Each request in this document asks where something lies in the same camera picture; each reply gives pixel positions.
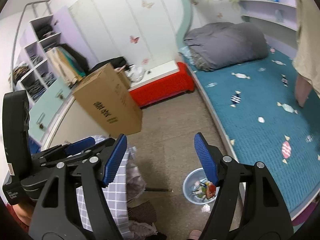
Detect blue plastic trash bin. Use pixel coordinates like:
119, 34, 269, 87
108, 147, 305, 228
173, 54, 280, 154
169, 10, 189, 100
182, 168, 219, 205

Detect grey checked tablecloth table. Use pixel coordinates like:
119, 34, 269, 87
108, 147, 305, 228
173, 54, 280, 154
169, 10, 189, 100
76, 135, 136, 239

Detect mint drawer cabinet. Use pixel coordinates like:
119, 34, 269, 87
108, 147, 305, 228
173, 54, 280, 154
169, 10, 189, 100
29, 77, 71, 143

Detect brown cardboard box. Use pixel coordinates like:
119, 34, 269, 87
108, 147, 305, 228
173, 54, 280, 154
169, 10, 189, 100
73, 63, 143, 137

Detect pink slipper foot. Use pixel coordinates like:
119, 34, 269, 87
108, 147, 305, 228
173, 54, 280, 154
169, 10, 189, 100
188, 230, 202, 240

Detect teal candy pattern bed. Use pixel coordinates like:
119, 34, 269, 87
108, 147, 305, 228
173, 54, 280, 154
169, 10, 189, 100
187, 48, 319, 218

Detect red covered bench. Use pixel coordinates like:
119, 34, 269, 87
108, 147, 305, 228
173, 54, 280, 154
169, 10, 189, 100
129, 62, 195, 108

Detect open shelf with clothes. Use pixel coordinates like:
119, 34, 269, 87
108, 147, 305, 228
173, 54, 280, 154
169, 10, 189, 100
11, 0, 89, 100

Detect white cloth on bench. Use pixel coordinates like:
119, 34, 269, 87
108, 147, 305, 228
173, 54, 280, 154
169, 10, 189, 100
125, 64, 146, 82

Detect grey folded duvet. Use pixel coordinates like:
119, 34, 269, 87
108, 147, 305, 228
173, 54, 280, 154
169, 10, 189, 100
184, 22, 268, 72

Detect person in beige shirt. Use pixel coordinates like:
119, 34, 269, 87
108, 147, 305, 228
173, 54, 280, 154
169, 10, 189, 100
293, 0, 319, 107

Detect white wardrobe with butterflies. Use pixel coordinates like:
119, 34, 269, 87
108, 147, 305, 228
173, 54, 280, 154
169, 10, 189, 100
69, 0, 182, 70

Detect lavender wall shelves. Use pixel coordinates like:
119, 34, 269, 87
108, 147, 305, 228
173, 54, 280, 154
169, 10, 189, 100
239, 0, 297, 31

